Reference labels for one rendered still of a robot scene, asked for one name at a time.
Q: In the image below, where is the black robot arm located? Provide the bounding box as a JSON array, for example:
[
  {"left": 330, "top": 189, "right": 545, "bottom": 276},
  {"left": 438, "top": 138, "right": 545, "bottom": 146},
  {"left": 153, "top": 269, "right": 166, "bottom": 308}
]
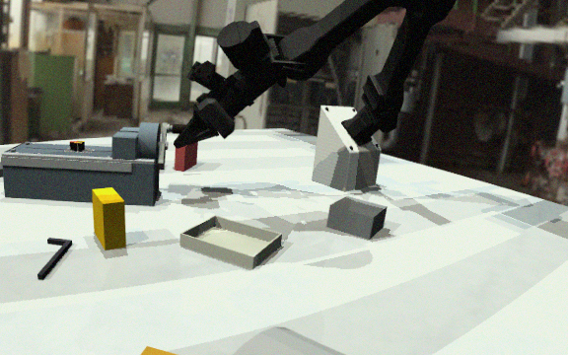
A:
[{"left": 186, "top": 0, "right": 457, "bottom": 147}]

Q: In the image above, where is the black l-shaped bar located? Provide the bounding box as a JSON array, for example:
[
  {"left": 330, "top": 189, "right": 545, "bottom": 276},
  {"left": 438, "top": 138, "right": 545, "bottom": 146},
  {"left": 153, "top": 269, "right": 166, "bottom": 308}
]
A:
[{"left": 37, "top": 238, "right": 72, "bottom": 280}]

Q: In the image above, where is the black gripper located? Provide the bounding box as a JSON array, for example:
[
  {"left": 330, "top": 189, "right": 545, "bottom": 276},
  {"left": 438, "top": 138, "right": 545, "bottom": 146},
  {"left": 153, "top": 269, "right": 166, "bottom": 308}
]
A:
[{"left": 174, "top": 72, "right": 257, "bottom": 148}]

